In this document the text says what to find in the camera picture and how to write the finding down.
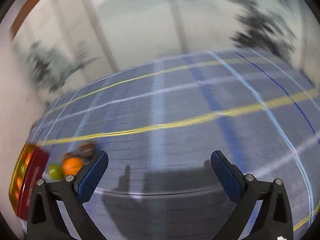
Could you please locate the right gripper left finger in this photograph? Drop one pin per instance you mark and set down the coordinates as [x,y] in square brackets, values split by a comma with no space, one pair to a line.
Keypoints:
[44,217]

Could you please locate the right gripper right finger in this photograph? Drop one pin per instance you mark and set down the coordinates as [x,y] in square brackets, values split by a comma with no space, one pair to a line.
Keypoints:
[274,220]

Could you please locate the green tomato left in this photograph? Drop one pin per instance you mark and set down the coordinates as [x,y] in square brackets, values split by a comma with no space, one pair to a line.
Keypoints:
[55,172]

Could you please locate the red tin box gold interior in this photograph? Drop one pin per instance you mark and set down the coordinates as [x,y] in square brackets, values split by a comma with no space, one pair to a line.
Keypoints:
[28,170]

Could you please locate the orange tangerine middle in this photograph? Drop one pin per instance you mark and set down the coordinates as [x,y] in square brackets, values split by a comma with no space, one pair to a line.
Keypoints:
[72,166]

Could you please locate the brown passion fruit left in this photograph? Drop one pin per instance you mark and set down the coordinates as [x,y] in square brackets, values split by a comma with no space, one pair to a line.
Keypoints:
[86,149]

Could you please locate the blue plaid tablecloth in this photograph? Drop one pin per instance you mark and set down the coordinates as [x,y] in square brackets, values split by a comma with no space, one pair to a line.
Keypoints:
[159,124]

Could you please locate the painted landscape folding screen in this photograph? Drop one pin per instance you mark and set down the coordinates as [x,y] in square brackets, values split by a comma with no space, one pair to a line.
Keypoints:
[65,44]

